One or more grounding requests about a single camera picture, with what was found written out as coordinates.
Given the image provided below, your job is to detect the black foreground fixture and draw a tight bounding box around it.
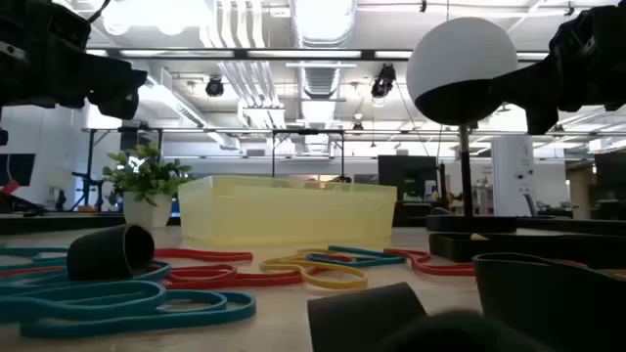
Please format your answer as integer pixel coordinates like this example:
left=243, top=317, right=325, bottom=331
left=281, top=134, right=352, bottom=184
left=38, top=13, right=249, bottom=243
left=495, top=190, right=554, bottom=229
left=472, top=252, right=626, bottom=352

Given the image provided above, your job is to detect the black aluminium table frame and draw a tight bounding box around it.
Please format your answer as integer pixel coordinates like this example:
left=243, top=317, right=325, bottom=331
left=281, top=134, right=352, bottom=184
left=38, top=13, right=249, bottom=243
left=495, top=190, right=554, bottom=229
left=0, top=212, right=626, bottom=236

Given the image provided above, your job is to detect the yellow translucent plastic bin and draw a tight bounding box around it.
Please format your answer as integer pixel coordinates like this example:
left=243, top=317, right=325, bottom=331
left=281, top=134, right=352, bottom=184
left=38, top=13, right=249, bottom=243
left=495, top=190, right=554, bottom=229
left=177, top=174, right=398, bottom=245

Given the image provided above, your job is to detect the black ceiling spotlight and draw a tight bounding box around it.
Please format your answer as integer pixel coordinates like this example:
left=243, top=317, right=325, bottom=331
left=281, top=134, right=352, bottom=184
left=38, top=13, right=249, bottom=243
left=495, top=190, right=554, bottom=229
left=204, top=75, right=225, bottom=98
left=370, top=63, right=397, bottom=99

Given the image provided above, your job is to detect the black metal frame stand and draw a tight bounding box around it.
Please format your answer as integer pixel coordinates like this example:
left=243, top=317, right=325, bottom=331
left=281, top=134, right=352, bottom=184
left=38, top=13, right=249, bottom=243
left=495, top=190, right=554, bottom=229
left=80, top=125, right=165, bottom=212

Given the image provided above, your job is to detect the yellow rubber band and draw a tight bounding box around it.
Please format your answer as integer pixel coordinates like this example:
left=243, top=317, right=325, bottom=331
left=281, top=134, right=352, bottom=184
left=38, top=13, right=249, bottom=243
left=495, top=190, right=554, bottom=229
left=258, top=257, right=369, bottom=289

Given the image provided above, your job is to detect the white pillar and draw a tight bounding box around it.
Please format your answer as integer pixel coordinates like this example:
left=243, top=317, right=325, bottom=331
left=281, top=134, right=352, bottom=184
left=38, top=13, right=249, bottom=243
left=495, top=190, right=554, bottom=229
left=491, top=135, right=535, bottom=217

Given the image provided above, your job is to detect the teal rubber band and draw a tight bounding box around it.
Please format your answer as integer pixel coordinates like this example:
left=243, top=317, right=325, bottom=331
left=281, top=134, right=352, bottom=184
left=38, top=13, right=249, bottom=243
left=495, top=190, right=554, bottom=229
left=0, top=261, right=172, bottom=294
left=0, top=287, right=257, bottom=338
left=0, top=281, right=167, bottom=324
left=0, top=245, right=69, bottom=260
left=305, top=244, right=407, bottom=268

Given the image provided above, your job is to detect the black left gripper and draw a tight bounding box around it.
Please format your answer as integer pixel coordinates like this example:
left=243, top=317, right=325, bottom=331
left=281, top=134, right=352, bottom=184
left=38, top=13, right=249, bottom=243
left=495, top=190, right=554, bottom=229
left=0, top=0, right=149, bottom=121

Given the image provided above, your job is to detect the green plant in white pot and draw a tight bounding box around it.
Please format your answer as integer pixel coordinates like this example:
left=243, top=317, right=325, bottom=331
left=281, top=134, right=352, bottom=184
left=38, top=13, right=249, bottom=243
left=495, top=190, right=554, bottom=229
left=102, top=141, right=194, bottom=229

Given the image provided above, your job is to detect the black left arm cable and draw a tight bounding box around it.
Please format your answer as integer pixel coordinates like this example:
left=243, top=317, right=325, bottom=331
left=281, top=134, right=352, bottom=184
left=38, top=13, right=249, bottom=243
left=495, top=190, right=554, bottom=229
left=87, top=0, right=112, bottom=23

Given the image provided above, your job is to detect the black monitor screen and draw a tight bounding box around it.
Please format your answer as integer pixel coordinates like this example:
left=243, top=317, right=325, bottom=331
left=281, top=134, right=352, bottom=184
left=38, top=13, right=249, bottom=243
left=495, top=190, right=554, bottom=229
left=378, top=154, right=438, bottom=201
left=0, top=154, right=36, bottom=187

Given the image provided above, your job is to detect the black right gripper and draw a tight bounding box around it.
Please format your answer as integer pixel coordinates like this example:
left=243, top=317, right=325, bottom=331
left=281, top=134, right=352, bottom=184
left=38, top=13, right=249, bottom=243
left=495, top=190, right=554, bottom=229
left=488, top=4, right=626, bottom=136

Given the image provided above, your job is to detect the white globe table lamp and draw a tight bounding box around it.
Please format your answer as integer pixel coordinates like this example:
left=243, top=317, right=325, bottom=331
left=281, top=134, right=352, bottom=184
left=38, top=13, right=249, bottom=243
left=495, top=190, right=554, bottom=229
left=405, top=17, right=519, bottom=234

